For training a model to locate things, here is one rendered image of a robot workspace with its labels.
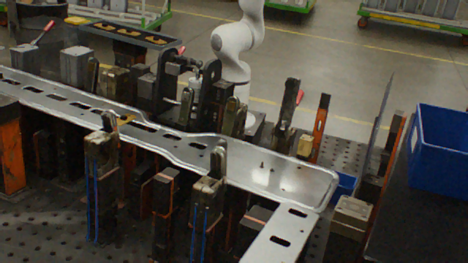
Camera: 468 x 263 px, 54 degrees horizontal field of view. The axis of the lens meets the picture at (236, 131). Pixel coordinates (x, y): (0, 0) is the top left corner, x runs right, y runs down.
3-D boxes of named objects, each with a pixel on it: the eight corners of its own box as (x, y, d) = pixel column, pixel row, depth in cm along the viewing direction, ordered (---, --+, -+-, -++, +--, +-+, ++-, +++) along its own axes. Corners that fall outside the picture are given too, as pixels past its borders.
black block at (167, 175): (140, 266, 130) (142, 179, 117) (161, 245, 139) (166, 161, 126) (164, 277, 127) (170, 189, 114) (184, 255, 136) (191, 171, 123)
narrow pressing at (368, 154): (349, 212, 112) (385, 82, 97) (358, 190, 122) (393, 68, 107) (351, 212, 112) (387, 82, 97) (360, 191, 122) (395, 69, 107)
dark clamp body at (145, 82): (126, 174, 170) (127, 77, 153) (148, 160, 181) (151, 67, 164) (151, 184, 166) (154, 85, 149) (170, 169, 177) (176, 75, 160)
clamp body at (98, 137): (77, 239, 136) (72, 136, 121) (104, 218, 146) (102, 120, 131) (102, 251, 133) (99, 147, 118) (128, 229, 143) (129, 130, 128)
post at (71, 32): (66, 125, 199) (61, 23, 179) (79, 119, 205) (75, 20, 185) (80, 130, 196) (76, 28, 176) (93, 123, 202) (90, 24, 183)
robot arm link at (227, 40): (256, 81, 190) (261, 23, 179) (223, 91, 178) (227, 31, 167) (235, 71, 197) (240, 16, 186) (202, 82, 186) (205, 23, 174)
